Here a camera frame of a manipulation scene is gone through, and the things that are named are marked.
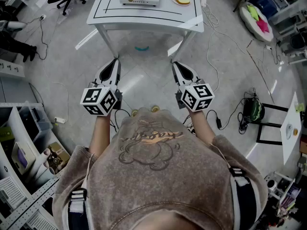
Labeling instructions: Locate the person's brown printed shirt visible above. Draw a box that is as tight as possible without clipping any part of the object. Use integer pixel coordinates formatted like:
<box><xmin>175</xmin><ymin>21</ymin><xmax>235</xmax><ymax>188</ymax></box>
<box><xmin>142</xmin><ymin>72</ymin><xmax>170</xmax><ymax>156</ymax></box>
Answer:
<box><xmin>52</xmin><ymin>107</ymin><xmax>269</xmax><ymax>230</ymax></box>

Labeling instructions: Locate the green star cushion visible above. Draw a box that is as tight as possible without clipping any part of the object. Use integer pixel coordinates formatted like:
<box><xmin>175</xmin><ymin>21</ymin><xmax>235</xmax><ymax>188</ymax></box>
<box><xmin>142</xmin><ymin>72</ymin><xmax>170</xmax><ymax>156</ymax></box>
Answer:
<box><xmin>246</xmin><ymin>5</ymin><xmax>260</xmax><ymax>21</ymax></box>

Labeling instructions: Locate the person's right forearm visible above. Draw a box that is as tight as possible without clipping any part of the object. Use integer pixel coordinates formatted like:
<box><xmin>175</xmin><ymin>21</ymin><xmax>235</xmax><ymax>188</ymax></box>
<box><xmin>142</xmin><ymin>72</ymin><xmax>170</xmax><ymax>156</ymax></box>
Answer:
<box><xmin>189</xmin><ymin>109</ymin><xmax>216</xmax><ymax>146</ymax></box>

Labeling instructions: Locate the person's shoulder strap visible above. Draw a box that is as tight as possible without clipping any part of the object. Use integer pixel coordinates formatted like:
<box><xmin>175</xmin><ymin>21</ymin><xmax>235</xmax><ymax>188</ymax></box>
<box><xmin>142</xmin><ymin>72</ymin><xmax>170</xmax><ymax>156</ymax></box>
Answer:
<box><xmin>229</xmin><ymin>166</ymin><xmax>259</xmax><ymax>230</ymax></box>
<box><xmin>68</xmin><ymin>188</ymin><xmax>88</xmax><ymax>230</ymax></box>

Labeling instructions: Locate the white perforated shelf unit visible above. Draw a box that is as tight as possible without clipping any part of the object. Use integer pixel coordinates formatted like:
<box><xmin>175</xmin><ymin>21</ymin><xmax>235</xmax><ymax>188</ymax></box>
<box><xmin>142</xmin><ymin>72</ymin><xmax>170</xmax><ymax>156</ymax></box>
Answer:
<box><xmin>0</xmin><ymin>102</ymin><xmax>72</xmax><ymax>230</ymax></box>

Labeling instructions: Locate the person's right shoulder strap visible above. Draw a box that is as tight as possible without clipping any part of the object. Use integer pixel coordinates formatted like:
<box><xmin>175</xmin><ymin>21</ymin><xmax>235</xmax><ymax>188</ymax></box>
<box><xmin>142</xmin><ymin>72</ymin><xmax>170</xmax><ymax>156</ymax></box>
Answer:
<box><xmin>229</xmin><ymin>166</ymin><xmax>259</xmax><ymax>230</ymax></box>

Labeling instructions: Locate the white table with black lines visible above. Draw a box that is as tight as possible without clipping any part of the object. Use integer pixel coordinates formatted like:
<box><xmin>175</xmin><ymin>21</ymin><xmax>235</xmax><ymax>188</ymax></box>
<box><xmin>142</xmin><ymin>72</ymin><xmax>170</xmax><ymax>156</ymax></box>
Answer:
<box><xmin>86</xmin><ymin>0</ymin><xmax>204</xmax><ymax>62</ymax></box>

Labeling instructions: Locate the green striped round bag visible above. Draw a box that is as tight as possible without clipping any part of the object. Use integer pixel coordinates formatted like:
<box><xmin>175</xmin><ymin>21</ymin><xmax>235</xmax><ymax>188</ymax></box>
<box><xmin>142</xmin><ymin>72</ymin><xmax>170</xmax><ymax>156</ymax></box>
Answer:
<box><xmin>243</xmin><ymin>97</ymin><xmax>266</xmax><ymax>124</ymax></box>

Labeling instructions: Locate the thin black floor cable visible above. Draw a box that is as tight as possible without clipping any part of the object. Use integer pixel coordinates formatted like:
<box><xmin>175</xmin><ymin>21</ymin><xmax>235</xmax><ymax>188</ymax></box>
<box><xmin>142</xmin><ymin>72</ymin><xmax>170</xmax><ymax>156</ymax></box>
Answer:
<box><xmin>24</xmin><ymin>15</ymin><xmax>48</xmax><ymax>61</ymax></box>

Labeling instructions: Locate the person's left forearm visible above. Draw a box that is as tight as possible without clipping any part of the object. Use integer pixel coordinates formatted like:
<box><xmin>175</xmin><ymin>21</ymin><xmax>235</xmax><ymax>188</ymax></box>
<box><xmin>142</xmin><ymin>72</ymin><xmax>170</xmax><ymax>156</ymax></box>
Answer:
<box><xmin>88</xmin><ymin>114</ymin><xmax>112</xmax><ymax>158</ymax></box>

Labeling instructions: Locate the pink star cushion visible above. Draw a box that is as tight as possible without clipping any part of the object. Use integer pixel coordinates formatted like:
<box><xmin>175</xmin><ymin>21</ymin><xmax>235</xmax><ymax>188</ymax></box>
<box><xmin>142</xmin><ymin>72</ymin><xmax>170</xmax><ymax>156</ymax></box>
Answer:
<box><xmin>256</xmin><ymin>18</ymin><xmax>271</xmax><ymax>34</ymax></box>

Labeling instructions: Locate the person's left shoulder strap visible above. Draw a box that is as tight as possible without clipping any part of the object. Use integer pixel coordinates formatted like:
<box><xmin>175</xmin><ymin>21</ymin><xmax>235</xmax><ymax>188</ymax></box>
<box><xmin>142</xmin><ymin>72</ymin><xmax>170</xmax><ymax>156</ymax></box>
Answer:
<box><xmin>68</xmin><ymin>188</ymin><xmax>88</xmax><ymax>230</ymax></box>

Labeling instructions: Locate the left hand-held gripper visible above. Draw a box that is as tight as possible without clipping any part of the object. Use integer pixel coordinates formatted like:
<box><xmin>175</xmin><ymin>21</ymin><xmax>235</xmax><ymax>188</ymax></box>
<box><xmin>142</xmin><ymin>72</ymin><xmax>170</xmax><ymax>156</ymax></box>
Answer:
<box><xmin>80</xmin><ymin>58</ymin><xmax>123</xmax><ymax>116</ymax></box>

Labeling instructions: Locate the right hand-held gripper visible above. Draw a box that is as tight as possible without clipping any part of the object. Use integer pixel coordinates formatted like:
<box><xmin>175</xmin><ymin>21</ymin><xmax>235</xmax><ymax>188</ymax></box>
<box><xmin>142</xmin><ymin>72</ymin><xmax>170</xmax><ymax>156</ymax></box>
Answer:
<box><xmin>171</xmin><ymin>61</ymin><xmax>215</xmax><ymax>112</ymax></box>

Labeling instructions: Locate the white side table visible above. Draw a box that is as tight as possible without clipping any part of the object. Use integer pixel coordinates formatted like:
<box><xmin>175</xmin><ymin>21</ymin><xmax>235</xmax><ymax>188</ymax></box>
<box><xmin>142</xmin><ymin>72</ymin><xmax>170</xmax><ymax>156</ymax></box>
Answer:
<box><xmin>280</xmin><ymin>92</ymin><xmax>302</xmax><ymax>165</ymax></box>

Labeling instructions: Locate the long white cable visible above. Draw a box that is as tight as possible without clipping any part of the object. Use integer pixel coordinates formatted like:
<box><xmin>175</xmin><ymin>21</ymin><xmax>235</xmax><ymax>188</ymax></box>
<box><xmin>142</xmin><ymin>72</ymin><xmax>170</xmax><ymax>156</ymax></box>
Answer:
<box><xmin>202</xmin><ymin>3</ymin><xmax>272</xmax><ymax>93</ymax></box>

